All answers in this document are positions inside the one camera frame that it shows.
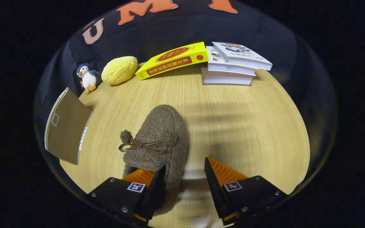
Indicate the white illustrated cover book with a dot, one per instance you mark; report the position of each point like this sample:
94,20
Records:
242,53

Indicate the yellow book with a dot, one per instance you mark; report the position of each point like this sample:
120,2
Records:
173,60

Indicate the brown fabric storage box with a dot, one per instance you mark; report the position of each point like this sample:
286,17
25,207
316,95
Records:
67,126

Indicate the yellow plush bread toy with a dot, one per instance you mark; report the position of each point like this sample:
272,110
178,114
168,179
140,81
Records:
119,70

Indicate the penguin plush toy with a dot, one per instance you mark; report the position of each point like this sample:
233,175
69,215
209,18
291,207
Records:
89,79

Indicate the brown fuzzy shoe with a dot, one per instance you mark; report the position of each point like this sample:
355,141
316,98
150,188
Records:
163,123

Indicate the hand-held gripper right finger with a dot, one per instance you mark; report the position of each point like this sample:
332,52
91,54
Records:
214,193

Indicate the white paperback book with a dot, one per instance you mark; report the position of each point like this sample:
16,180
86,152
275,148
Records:
227,68

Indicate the brown spine book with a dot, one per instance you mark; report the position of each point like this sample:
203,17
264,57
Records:
227,80

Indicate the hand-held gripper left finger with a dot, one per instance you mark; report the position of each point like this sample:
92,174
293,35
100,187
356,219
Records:
154,196

